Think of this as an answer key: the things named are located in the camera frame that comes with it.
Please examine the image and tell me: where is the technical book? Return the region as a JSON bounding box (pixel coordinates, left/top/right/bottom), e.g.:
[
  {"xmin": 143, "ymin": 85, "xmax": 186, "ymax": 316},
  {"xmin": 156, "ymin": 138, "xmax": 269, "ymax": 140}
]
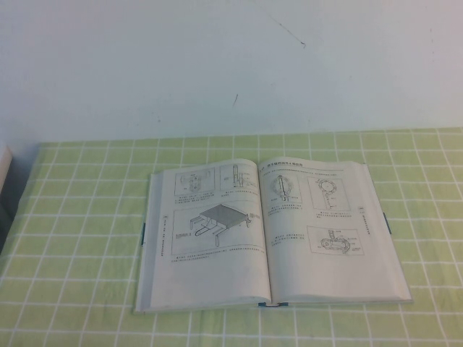
[{"xmin": 134, "ymin": 157, "xmax": 415, "ymax": 314}]

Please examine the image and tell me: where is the green checked tablecloth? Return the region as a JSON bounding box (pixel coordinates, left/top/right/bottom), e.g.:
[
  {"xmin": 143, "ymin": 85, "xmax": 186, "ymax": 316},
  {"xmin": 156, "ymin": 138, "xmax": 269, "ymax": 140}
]
[{"xmin": 0, "ymin": 127, "xmax": 463, "ymax": 347}]

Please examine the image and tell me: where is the beige board panel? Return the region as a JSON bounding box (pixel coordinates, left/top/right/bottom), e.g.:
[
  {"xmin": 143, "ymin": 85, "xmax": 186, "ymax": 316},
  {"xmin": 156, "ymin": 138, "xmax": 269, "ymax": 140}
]
[{"xmin": 0, "ymin": 145, "xmax": 15, "ymax": 203}]

